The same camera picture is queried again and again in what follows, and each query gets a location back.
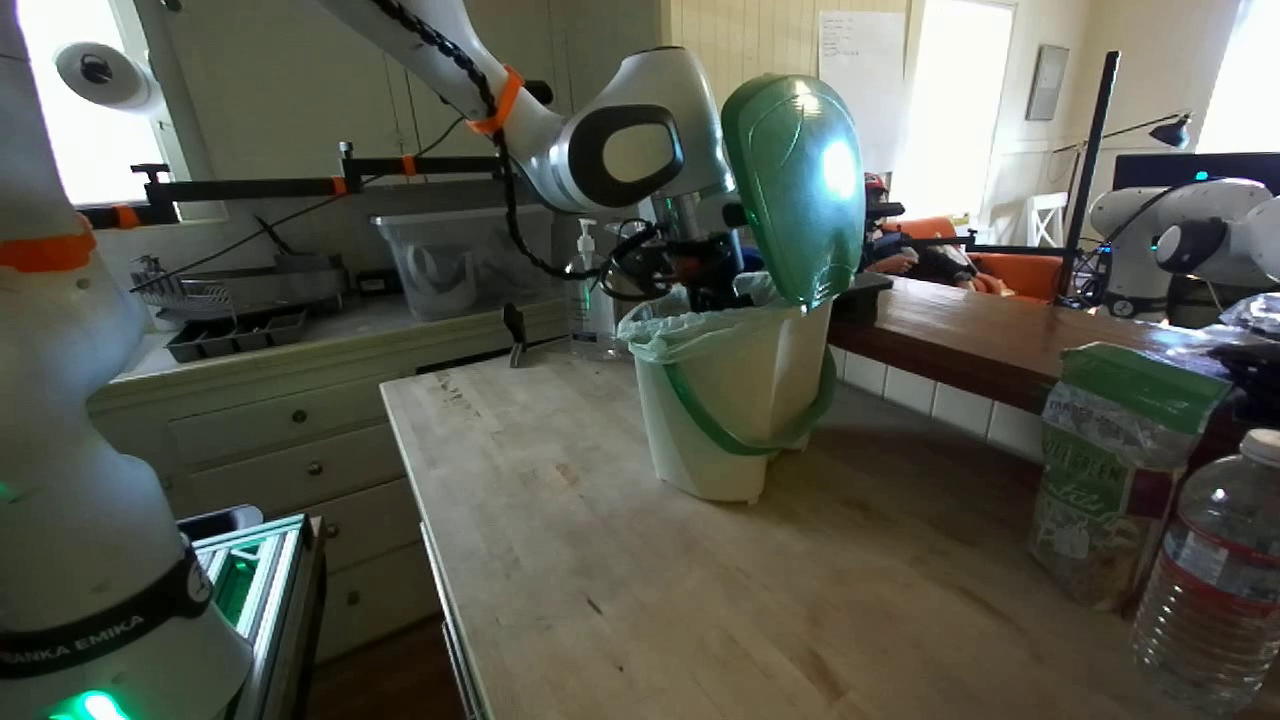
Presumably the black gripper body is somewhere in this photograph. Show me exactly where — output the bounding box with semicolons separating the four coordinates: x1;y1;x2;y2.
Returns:
657;226;746;309

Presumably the pale green bin liner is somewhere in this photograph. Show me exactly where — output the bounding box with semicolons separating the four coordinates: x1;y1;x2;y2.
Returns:
611;273;832;391

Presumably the green bin lid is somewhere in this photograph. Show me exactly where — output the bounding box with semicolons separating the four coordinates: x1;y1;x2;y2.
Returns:
722;71;873;315

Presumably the white compost bin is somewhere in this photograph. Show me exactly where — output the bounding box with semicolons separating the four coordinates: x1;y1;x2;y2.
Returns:
634;302;840;513

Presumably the dark wooden counter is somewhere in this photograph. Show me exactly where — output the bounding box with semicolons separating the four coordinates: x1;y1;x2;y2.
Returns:
827;273;1280;414

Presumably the clear soap bottle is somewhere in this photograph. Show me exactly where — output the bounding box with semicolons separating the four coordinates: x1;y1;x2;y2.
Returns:
572;217;622;344

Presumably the small black table clamp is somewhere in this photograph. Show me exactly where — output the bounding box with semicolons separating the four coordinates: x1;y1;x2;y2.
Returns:
501;298;534;370

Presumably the clear plastic container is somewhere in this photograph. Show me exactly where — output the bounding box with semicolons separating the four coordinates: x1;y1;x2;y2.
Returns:
373;204;569;323

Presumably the orange cushion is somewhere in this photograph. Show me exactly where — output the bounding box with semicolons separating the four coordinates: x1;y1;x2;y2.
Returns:
975;247;1074;302

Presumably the black desk lamp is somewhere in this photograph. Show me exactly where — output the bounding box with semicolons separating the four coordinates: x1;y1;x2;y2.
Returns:
1058;48;1196;298

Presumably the white drawer cabinet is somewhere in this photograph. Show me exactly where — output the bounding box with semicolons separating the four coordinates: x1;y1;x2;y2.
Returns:
84;294;581;671

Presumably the green snack bag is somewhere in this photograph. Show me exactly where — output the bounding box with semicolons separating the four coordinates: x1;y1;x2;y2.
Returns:
1026;334;1236;615

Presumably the grey dish rack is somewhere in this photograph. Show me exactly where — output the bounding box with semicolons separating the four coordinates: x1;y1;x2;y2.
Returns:
131;252;354;323

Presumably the black bar with orange clips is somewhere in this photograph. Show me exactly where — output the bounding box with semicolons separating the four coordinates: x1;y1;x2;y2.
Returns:
78;135;518;231

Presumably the green-lit metal control box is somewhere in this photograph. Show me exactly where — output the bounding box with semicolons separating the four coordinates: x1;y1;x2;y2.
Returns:
175;505;332;720

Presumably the clear water bottle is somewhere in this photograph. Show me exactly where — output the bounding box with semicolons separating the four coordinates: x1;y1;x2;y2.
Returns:
1128;422;1280;714

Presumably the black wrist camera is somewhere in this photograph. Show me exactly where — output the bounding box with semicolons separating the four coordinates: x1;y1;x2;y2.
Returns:
603;226;672;302

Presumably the green bin handle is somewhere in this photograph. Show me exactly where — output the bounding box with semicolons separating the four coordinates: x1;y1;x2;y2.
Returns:
662;348;840;459

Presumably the white wall paper sheet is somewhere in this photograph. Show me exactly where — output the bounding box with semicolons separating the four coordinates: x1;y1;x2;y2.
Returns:
815;8;914;135

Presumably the orange cable strap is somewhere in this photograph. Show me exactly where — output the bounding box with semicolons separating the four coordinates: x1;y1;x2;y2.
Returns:
467;68;528;145

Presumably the framed wall picture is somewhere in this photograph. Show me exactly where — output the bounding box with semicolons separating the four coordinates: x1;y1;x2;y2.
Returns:
1022;38;1074;126

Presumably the round white wall fixture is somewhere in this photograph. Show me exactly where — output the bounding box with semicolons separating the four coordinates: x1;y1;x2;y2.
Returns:
52;35;159;116

